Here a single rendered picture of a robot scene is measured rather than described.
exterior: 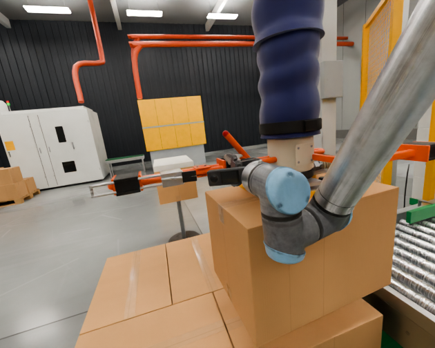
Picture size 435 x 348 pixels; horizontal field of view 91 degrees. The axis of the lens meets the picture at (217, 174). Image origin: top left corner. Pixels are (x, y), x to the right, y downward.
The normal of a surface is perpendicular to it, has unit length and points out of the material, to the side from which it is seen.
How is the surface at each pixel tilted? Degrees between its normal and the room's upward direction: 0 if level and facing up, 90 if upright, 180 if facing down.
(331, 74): 90
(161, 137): 90
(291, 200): 85
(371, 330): 90
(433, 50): 106
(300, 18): 67
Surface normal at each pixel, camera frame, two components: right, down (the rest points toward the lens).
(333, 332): -0.11, -0.97
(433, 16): -0.88, 0.25
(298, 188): 0.26, 0.09
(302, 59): -0.04, -0.11
